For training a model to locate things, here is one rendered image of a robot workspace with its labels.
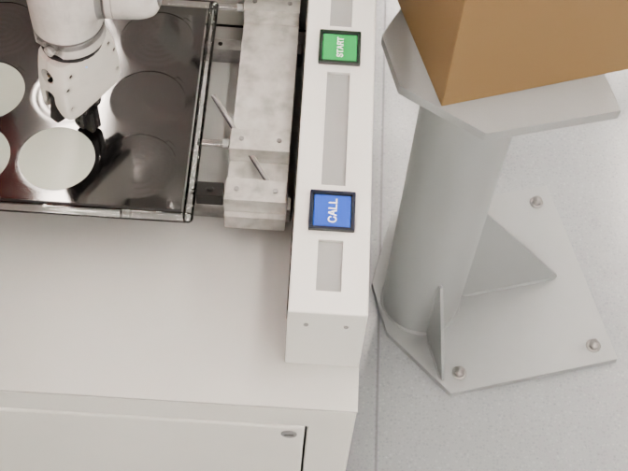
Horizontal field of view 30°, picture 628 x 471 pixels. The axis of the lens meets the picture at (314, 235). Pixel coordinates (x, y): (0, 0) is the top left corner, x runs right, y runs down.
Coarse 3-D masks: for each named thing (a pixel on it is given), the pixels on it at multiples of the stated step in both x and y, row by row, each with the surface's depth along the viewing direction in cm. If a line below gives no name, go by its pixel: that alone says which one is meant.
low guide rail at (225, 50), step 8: (216, 40) 171; (224, 40) 171; (232, 40) 171; (240, 40) 171; (216, 48) 170; (224, 48) 170; (232, 48) 170; (240, 48) 170; (216, 56) 172; (224, 56) 172; (232, 56) 171; (296, 64) 172
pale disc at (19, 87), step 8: (0, 64) 161; (0, 72) 160; (8, 72) 160; (16, 72) 160; (0, 80) 159; (8, 80) 159; (16, 80) 159; (0, 88) 158; (8, 88) 158; (16, 88) 159; (24, 88) 159; (0, 96) 158; (8, 96) 158; (16, 96) 158; (0, 104) 157; (8, 104) 157; (16, 104) 157; (0, 112) 156
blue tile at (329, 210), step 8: (320, 200) 144; (328, 200) 144; (336, 200) 144; (344, 200) 144; (320, 208) 143; (328, 208) 143; (336, 208) 143; (344, 208) 143; (320, 216) 142; (328, 216) 142; (336, 216) 142; (344, 216) 142; (312, 224) 142; (320, 224) 142; (328, 224) 142; (336, 224) 142; (344, 224) 142
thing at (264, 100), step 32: (256, 32) 168; (288, 32) 168; (256, 64) 165; (288, 64) 165; (256, 96) 162; (288, 96) 162; (256, 128) 159; (288, 128) 160; (224, 224) 153; (256, 224) 153
